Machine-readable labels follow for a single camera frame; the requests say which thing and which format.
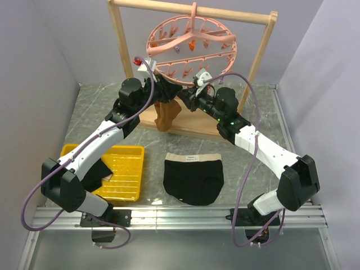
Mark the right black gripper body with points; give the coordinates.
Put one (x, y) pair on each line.
(202, 101)

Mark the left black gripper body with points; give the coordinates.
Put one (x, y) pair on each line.
(160, 92)

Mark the pink round clip hanger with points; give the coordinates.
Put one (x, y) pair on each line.
(185, 44)

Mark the black underwear beige waistband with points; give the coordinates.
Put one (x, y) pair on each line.
(195, 180)

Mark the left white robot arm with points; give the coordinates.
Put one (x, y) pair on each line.
(63, 177)

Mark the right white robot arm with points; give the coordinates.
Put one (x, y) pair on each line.
(297, 174)

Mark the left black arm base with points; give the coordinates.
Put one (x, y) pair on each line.
(104, 228)

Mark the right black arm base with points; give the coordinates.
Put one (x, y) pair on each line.
(270, 226)

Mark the brown underwear striped waistband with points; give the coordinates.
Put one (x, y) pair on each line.
(166, 113)

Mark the black underwear in tray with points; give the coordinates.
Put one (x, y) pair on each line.
(93, 178)

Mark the yellow plastic tray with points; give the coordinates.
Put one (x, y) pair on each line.
(126, 164)

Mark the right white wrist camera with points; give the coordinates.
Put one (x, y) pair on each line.
(199, 80)

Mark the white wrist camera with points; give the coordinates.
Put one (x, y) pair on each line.
(199, 80)
(146, 67)

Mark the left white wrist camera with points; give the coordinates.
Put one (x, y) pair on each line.
(146, 67)

